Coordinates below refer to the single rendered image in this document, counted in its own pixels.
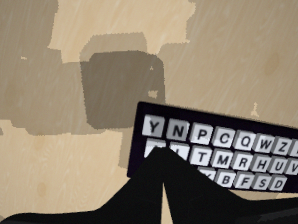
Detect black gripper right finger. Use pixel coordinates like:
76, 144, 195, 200
161, 147, 298, 224

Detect black keyboard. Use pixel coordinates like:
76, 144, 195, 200
126, 101, 298, 193

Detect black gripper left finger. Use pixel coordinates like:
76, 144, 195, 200
0, 147, 163, 224

